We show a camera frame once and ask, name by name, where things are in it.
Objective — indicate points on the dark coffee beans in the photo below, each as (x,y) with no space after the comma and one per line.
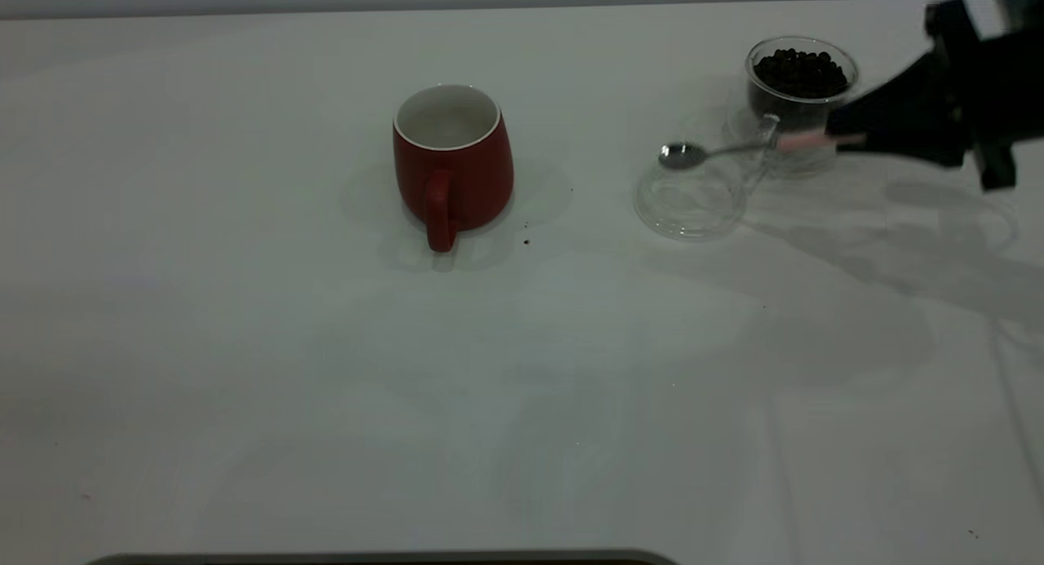
(801,72)

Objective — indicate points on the clear glass saucer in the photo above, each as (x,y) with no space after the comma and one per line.
(803,164)

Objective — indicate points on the small round glass dish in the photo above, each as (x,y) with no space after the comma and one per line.
(689,214)

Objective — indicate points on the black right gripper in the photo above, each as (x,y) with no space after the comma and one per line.
(999,84)

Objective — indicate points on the red ceramic mug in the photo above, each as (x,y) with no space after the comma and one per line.
(465,174)

